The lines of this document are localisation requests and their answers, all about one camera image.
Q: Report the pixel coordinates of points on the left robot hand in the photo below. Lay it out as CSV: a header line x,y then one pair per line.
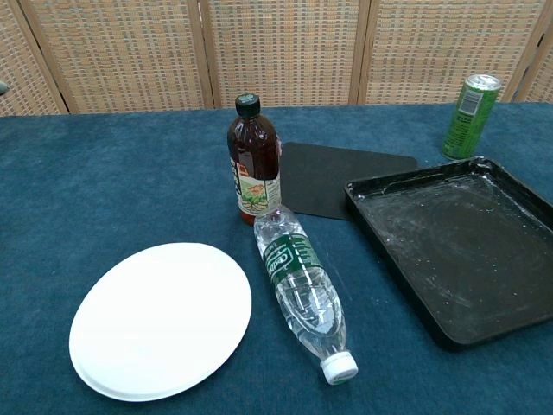
x,y
2,88

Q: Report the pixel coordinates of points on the white round paper plate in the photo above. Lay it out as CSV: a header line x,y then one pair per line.
x,y
160,315

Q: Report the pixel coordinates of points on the black square tray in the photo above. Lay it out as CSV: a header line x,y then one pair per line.
x,y
453,250

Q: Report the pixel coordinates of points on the blue table cloth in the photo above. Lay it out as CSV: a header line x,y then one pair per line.
x,y
129,173

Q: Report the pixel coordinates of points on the brown tea bottle black cap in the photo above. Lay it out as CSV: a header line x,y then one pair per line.
x,y
252,147

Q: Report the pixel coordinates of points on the woven wooden folding screen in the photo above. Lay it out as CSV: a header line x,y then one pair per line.
x,y
281,52

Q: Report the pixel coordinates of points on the black rectangular mat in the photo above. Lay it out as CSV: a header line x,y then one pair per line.
x,y
319,181

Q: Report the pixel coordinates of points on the clear water bottle green label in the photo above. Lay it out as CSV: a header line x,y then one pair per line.
x,y
302,281

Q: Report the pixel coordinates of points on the green drink can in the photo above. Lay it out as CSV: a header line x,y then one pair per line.
x,y
468,121

